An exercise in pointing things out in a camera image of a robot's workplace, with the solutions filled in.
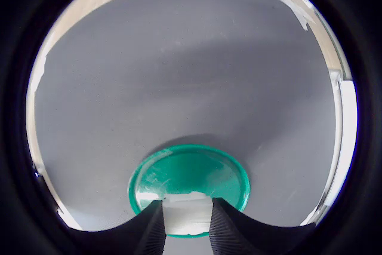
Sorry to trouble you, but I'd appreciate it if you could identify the dark grey mat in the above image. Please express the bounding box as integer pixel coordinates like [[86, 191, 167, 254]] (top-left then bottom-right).
[[33, 0, 343, 255]]

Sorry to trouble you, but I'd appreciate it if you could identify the small white plastic terminal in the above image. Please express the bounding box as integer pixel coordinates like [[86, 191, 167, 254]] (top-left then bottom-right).
[[161, 191, 214, 236]]

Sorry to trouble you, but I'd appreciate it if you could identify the white tape piece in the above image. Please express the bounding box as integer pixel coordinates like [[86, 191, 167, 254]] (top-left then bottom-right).
[[265, 0, 318, 32]]

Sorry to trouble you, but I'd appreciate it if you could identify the round green lid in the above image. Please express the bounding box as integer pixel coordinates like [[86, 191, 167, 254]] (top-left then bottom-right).
[[128, 144, 251, 239]]

